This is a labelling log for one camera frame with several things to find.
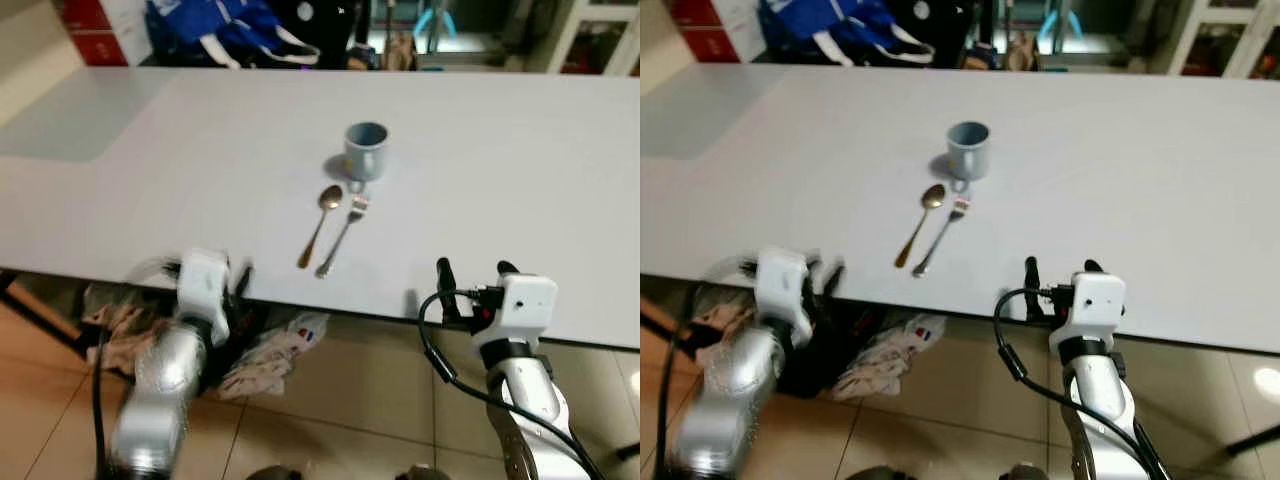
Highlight crumpled beige cloth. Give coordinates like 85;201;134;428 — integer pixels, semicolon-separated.
82;283;161;376
690;285;761;371

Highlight blue-grey ceramic mug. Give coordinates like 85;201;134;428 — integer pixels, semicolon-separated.
945;120;993;191
343;121;391;185

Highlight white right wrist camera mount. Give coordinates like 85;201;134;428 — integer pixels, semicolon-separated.
1050;270;1128;343
472;272;559;347

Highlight gold metal spoon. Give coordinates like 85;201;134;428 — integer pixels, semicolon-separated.
893;183;948;270
296;184;345;271

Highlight black table leg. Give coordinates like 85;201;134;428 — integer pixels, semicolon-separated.
640;290;691;346
0;270;96;361
1225;424;1280;461

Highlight blue and white bag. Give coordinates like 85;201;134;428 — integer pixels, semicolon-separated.
757;0;936;69
146;0;323;70

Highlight white printed plastic bag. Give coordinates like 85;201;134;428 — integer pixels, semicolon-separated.
218;310;331;403
830;313;946;401

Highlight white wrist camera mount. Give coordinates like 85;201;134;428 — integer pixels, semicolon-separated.
755;246;814;321
176;248;234;321
1050;270;1128;343
472;272;559;347

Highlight red cardboard box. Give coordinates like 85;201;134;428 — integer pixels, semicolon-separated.
58;0;131;68
665;0;741;63

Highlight white glass-door cabinet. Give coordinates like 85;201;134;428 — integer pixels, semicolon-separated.
1165;0;1280;81
545;0;641;78

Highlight silver metal fork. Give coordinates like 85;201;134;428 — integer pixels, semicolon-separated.
315;195;371;280
911;197;973;279

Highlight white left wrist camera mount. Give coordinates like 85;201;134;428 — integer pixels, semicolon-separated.
176;248;234;321
755;246;814;321

